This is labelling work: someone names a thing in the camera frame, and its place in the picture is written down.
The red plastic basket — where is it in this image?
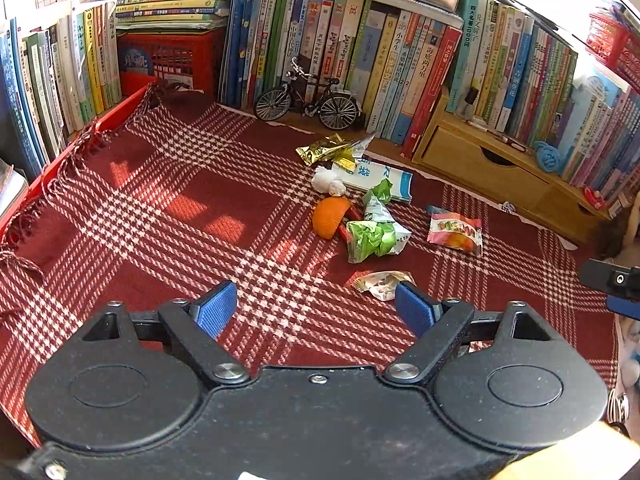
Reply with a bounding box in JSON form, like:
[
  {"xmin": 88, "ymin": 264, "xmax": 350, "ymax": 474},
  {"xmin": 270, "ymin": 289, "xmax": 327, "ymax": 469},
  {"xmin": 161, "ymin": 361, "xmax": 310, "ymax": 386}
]
[{"xmin": 587, "ymin": 12, "xmax": 640, "ymax": 91}]

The miniature black bicycle model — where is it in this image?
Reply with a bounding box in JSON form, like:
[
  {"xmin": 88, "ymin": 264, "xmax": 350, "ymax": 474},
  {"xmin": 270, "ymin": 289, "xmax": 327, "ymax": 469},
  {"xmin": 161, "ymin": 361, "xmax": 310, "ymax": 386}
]
[{"xmin": 253, "ymin": 58, "xmax": 362, "ymax": 131}]

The red white plaid blanket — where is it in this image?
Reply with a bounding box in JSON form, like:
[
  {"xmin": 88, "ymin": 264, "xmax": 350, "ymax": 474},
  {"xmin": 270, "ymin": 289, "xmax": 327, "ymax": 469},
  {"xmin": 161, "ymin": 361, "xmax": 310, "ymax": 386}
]
[{"xmin": 1, "ymin": 93, "xmax": 618, "ymax": 440}]

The red storage crate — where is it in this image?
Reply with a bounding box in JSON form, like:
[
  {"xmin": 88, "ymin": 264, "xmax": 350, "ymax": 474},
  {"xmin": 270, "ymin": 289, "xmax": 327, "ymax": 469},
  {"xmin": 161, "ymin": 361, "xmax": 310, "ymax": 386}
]
[{"xmin": 117, "ymin": 28, "xmax": 226, "ymax": 96}]

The wooden desk organizer with drawers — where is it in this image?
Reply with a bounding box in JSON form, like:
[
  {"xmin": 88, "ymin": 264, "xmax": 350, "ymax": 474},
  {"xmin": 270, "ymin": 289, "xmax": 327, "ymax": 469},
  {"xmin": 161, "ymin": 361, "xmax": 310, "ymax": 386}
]
[{"xmin": 412, "ymin": 89, "xmax": 611, "ymax": 245}]

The white tissue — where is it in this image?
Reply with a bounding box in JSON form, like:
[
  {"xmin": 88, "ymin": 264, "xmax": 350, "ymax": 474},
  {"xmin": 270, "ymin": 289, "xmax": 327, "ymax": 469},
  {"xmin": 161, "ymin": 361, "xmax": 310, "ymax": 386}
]
[{"xmin": 311, "ymin": 166, "xmax": 346, "ymax": 197}]

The colourful fruit snack packet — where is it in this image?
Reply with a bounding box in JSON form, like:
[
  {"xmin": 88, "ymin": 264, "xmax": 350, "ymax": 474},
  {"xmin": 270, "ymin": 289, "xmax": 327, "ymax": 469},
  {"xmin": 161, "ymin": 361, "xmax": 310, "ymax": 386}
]
[{"xmin": 426, "ymin": 205, "xmax": 483, "ymax": 256}]

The green white wrapper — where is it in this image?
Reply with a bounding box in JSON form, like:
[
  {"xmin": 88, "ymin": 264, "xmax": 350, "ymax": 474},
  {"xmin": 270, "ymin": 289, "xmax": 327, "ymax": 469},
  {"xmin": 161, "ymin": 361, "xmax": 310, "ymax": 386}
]
[{"xmin": 346, "ymin": 179, "xmax": 412, "ymax": 263}]

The gold candy wrapper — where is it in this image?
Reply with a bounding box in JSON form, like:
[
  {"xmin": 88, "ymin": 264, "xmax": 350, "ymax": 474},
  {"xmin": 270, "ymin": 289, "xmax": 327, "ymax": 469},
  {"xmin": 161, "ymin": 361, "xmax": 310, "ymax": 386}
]
[{"xmin": 295, "ymin": 133, "xmax": 375, "ymax": 174}]

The orange peel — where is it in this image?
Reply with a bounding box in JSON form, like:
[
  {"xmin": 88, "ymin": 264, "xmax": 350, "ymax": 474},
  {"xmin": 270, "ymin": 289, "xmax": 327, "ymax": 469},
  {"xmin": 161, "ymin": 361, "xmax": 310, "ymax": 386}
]
[{"xmin": 311, "ymin": 197, "xmax": 352, "ymax": 240}]

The red pen on organizer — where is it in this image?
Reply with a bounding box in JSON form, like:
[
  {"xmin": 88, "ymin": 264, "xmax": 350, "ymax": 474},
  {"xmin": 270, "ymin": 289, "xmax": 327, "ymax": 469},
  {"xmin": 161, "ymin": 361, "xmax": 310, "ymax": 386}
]
[{"xmin": 466, "ymin": 118, "xmax": 529, "ymax": 154}]

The blue yarn ball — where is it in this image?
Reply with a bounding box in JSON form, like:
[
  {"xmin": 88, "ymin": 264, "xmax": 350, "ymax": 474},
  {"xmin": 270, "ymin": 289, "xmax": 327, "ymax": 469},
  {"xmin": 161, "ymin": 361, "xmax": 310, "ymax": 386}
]
[{"xmin": 534, "ymin": 141, "xmax": 561, "ymax": 174}]

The beige snack wrapper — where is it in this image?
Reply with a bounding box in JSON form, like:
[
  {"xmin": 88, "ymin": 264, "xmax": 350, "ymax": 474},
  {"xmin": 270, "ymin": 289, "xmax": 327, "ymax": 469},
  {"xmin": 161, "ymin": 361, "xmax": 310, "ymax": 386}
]
[{"xmin": 352, "ymin": 271, "xmax": 416, "ymax": 302}]

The white blue paper bag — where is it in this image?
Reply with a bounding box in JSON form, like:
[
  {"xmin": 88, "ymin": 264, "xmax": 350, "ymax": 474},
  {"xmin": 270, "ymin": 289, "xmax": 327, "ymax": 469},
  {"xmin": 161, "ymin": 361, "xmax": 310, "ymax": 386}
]
[{"xmin": 332, "ymin": 158, "xmax": 412, "ymax": 204}]

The large red book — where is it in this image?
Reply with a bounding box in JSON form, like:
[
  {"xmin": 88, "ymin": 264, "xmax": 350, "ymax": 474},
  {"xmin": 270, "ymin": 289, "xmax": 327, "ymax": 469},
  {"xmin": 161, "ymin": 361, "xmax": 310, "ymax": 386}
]
[{"xmin": 400, "ymin": 26, "xmax": 461, "ymax": 159}]

